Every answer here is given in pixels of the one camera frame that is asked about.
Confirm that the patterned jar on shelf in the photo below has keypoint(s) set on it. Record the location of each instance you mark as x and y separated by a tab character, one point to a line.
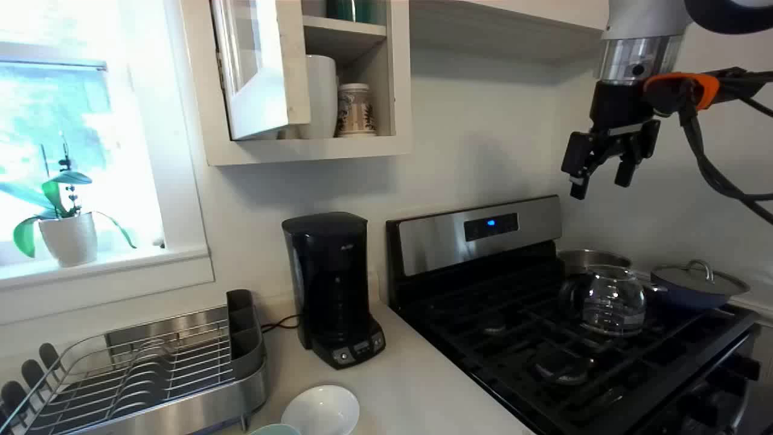
353	110

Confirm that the white wall cabinet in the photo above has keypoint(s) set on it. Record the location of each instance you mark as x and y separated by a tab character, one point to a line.
256	85

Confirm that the white bowl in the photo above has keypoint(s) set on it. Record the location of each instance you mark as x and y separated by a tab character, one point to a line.
325	409

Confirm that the black gas stove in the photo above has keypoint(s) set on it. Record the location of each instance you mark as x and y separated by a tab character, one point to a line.
484	286

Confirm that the steel pot lid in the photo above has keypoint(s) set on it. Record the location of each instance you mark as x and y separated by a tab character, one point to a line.
701	278

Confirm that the black coffee maker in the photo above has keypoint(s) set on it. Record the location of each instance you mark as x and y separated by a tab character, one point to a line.
329	276

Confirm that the steel pot with handle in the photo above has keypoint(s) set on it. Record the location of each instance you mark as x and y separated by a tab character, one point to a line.
589	263

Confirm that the glass coffee carafe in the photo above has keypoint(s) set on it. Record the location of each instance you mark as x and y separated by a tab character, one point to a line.
610	300

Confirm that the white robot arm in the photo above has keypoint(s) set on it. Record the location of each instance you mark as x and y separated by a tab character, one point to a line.
639	81

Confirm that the white mugs stack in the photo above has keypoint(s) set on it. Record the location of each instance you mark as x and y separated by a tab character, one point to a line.
321	98

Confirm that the white potted plant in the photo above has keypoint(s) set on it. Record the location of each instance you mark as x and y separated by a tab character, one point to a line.
60	220

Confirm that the steel dish rack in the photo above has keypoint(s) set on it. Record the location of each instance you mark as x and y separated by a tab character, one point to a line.
176	375

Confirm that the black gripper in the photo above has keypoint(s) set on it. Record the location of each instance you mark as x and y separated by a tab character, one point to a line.
616	113

